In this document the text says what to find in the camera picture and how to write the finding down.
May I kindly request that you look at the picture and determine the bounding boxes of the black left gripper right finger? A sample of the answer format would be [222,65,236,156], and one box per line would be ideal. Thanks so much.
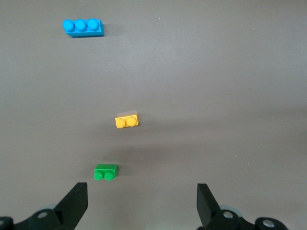
[196,183,255,230]

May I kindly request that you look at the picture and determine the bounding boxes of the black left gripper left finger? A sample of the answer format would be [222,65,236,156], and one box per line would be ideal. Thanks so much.
[14,182,88,230]

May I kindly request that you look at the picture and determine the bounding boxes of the green two-stud block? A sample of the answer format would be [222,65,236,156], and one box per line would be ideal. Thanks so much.
[93,163,119,182]

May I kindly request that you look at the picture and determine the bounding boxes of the yellow two-stud block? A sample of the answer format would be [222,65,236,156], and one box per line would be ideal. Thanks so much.
[114,111,140,129]

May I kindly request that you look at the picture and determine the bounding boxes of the blue three-stud block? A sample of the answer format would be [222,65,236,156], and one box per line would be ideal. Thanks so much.
[62,18,105,38]

